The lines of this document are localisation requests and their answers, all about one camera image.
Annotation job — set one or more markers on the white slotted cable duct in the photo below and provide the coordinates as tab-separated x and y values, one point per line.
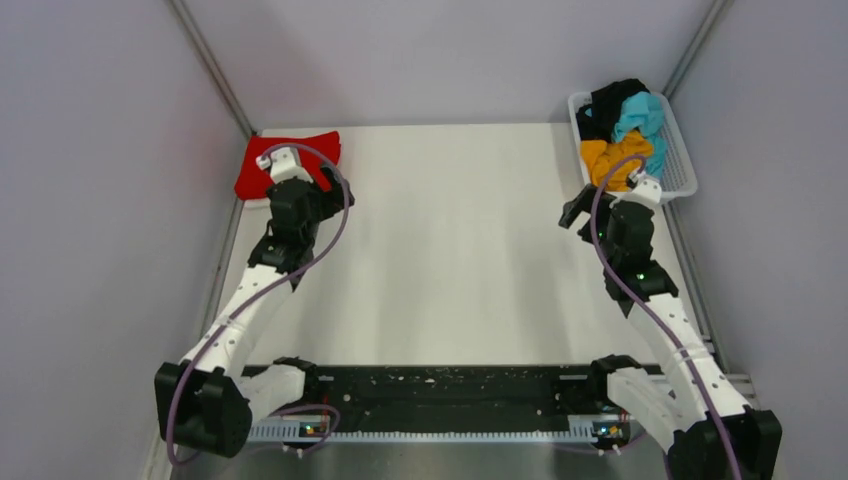
302	430

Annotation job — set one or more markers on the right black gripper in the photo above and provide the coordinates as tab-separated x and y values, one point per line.
572	208

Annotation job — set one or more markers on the aluminium frame post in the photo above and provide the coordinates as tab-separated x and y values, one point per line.
713	16
201	48

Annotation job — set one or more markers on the red folded t shirt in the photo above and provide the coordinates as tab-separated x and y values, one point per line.
267	159

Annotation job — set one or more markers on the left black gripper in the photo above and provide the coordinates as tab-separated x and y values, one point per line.
333	199

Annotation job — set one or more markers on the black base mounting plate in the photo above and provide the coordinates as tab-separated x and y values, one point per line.
457	399

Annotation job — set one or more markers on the orange t shirt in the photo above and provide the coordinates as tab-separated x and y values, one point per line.
600	157

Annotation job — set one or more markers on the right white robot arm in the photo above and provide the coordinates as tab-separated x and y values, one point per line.
706	428

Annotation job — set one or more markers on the black t shirt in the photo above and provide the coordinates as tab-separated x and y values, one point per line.
596	119

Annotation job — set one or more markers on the left aluminium frame post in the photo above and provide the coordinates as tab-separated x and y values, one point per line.
201	48

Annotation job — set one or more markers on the white plastic basket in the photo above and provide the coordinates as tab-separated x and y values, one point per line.
678	179

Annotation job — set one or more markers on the cyan t shirt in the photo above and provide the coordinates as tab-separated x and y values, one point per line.
644	112

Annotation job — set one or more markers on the right aluminium frame post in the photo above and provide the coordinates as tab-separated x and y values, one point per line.
713	16

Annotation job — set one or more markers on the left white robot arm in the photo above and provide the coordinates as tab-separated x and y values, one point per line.
204	402

